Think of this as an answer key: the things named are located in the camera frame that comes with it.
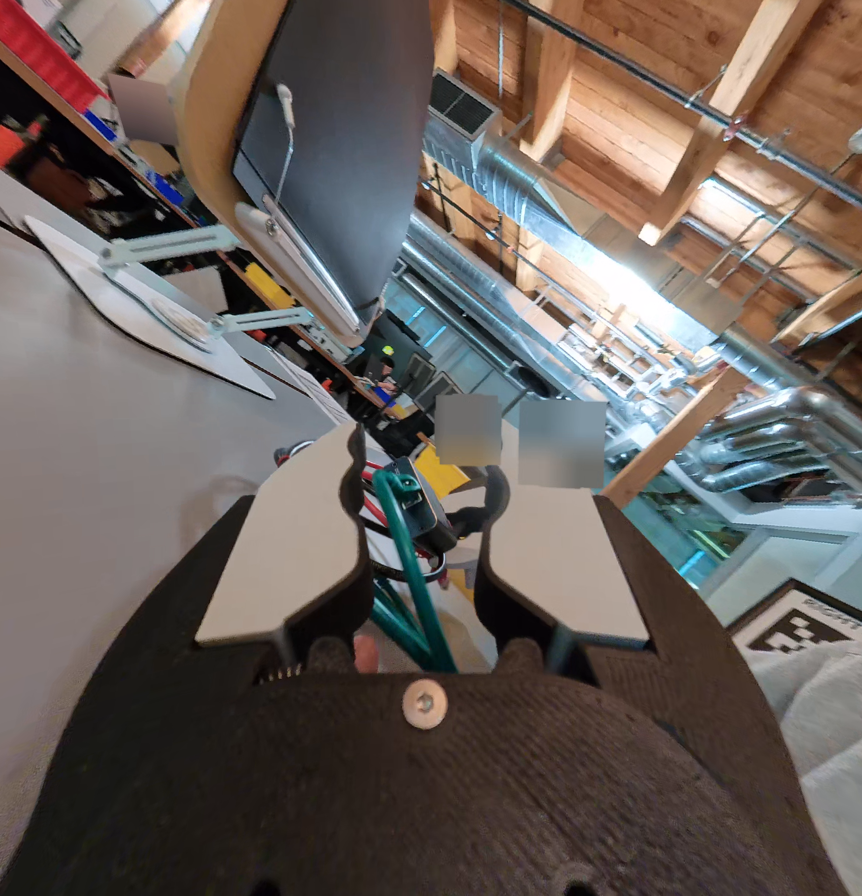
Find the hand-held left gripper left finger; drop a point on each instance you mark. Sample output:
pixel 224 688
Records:
pixel 284 553

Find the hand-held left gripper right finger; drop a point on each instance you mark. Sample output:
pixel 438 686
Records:
pixel 571 560

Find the black ethernet adapter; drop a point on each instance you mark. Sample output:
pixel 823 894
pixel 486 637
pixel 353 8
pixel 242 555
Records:
pixel 424 504

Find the yellow plastic bin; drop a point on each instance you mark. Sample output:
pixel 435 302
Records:
pixel 445 476

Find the grey desk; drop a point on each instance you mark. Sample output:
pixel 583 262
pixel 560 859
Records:
pixel 88 490

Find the person's left hand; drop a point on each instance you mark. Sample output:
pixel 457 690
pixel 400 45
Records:
pixel 368 654

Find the printed paper sheet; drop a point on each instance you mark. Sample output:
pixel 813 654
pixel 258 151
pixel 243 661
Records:
pixel 312 385

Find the silver insulated pipes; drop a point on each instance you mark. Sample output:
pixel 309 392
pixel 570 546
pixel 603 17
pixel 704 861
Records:
pixel 774 434

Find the black framed marker sign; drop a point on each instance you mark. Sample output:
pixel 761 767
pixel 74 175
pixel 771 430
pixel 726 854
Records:
pixel 802 623

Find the orange traffic cone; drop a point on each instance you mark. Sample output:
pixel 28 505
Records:
pixel 4 145

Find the red plastic bin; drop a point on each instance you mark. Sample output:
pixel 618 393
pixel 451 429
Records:
pixel 32 42

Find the wooden post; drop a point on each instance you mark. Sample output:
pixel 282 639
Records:
pixel 669 441

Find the black tablet with wooden frame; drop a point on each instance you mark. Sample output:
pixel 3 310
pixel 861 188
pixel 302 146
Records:
pixel 347 140

